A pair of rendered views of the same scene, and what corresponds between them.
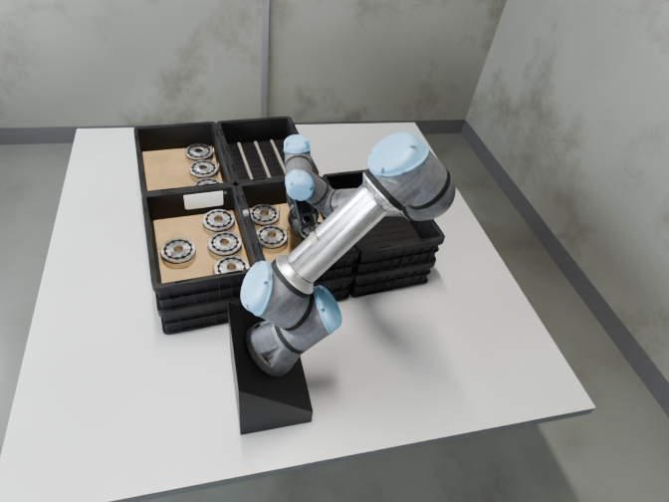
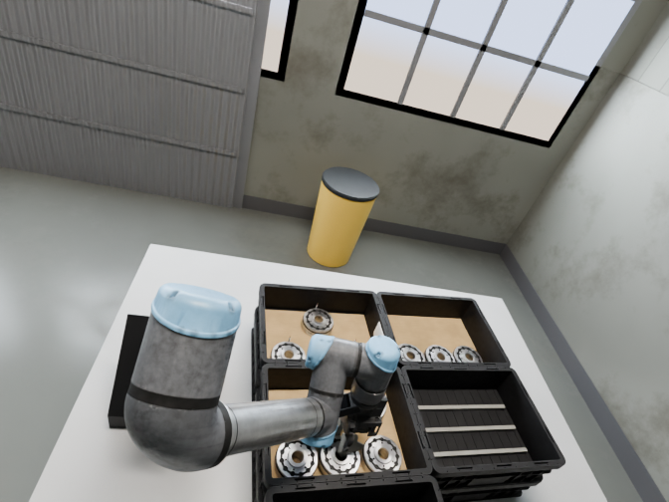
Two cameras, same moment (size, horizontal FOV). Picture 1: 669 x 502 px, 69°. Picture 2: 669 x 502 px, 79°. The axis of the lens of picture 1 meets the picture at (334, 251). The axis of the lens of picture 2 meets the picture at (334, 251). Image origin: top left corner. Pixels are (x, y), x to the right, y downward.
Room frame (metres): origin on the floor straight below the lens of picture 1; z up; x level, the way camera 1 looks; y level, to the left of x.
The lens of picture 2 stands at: (1.06, -0.45, 1.84)
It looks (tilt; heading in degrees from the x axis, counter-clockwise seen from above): 37 degrees down; 95
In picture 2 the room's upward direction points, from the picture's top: 19 degrees clockwise
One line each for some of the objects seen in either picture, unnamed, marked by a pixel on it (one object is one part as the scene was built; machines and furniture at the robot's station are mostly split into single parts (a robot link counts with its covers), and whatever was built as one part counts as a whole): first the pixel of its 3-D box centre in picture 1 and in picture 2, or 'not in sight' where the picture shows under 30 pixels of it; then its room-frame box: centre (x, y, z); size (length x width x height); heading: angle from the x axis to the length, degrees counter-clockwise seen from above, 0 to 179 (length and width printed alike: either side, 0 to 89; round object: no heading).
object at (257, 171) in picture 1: (265, 160); (470, 423); (1.52, 0.32, 0.87); 0.40 x 0.30 x 0.11; 26
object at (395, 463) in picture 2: not in sight; (382, 454); (1.29, 0.13, 0.86); 0.10 x 0.10 x 0.01
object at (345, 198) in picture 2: not in sight; (338, 219); (0.80, 1.93, 0.31); 0.39 x 0.39 x 0.62
